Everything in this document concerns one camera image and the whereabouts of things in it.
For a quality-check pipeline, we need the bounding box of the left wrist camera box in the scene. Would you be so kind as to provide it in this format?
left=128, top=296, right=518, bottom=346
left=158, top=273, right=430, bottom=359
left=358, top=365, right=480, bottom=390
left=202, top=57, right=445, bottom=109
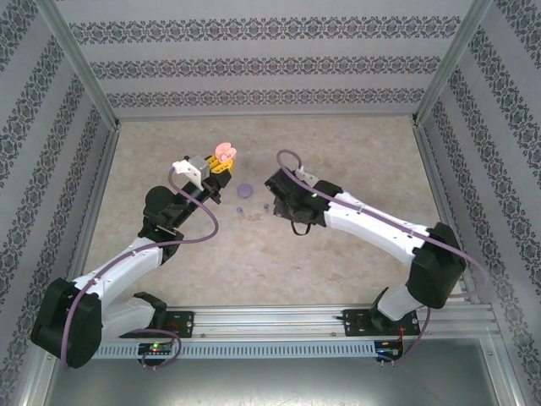
left=172, top=155, right=211, bottom=190

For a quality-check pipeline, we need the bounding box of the slotted grey cable duct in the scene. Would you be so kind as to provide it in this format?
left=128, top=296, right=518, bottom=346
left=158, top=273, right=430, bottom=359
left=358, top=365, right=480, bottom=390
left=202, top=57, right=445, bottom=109
left=92, top=341, right=377, bottom=359

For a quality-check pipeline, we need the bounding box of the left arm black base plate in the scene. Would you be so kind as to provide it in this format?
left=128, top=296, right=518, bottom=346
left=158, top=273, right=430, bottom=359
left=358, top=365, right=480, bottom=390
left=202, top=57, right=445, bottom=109
left=150, top=310, right=196, bottom=339

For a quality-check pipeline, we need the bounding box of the aluminium frame post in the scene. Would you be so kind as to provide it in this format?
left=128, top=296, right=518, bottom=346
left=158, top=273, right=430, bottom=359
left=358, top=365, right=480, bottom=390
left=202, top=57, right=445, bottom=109
left=410, top=0, right=496, bottom=128
left=40, top=0, right=123, bottom=130

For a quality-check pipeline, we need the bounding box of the aluminium side rail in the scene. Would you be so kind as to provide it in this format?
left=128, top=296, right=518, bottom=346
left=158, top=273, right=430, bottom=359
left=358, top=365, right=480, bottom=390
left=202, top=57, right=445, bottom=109
left=410, top=118, right=482, bottom=305
left=58, top=122, right=123, bottom=309

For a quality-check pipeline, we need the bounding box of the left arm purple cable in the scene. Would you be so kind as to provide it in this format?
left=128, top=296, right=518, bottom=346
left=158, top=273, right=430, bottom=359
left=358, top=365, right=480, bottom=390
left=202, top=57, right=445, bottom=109
left=61, top=166, right=220, bottom=372

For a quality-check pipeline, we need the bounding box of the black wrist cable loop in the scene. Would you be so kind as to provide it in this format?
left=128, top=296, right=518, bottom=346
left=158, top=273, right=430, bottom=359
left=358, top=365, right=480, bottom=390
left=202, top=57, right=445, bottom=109
left=290, top=218, right=315, bottom=237

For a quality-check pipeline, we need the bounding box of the grey metal sheet panel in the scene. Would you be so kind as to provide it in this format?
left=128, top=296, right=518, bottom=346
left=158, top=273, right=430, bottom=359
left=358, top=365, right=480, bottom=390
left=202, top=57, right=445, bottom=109
left=40, top=337, right=508, bottom=406

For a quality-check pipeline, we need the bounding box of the pink round earbud case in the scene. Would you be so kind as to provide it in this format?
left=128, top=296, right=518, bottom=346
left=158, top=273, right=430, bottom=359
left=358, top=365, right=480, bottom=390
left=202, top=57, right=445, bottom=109
left=214, top=141, right=239, bottom=163

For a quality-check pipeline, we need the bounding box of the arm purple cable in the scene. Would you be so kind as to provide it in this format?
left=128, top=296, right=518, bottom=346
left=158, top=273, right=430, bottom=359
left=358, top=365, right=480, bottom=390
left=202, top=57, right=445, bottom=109
left=276, top=148, right=489, bottom=367
left=61, top=166, right=220, bottom=372

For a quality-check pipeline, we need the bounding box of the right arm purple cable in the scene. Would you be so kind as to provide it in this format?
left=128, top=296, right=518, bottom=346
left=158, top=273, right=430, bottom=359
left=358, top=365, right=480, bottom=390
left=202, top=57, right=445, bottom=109
left=276, top=148, right=489, bottom=367

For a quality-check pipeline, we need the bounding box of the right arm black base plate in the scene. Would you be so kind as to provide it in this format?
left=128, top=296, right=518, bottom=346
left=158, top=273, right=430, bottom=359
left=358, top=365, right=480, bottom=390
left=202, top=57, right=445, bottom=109
left=342, top=308, right=420, bottom=338

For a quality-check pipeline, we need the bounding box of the aluminium mounting rail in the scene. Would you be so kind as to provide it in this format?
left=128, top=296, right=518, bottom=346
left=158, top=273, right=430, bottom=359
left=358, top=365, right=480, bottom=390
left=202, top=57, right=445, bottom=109
left=99, top=306, right=495, bottom=339

